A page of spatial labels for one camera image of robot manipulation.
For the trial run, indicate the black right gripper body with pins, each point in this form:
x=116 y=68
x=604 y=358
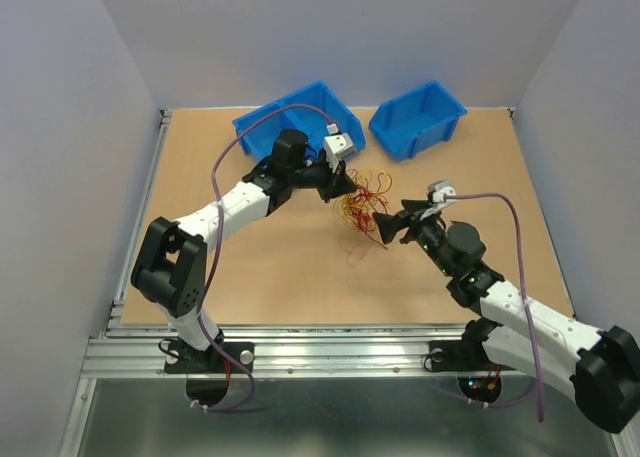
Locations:
x=430 y=235

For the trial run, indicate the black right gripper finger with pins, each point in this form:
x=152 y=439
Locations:
x=419 y=207
x=389 y=225

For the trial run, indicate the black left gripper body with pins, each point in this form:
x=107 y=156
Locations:
x=317 y=175

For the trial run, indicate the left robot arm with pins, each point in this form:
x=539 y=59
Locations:
x=171 y=265

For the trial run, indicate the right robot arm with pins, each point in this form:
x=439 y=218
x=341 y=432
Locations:
x=597 y=369

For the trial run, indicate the blue bin right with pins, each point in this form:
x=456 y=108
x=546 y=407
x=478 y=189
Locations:
x=416 y=121

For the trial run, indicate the metal sheet front panel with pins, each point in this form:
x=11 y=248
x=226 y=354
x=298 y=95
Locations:
x=327 y=417

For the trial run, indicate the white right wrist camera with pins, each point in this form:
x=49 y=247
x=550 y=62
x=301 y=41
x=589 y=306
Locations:
x=440 y=195

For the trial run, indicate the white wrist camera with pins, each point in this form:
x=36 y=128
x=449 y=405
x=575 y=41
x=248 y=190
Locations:
x=337 y=146
x=440 y=195

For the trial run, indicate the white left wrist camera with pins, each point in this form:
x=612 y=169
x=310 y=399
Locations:
x=337 y=146

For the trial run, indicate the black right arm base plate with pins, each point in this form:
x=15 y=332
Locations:
x=456 y=356

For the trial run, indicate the aluminium front rail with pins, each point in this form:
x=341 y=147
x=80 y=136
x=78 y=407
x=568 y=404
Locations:
x=280 y=352

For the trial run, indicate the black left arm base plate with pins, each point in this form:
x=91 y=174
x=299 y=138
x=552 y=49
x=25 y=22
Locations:
x=181 y=359

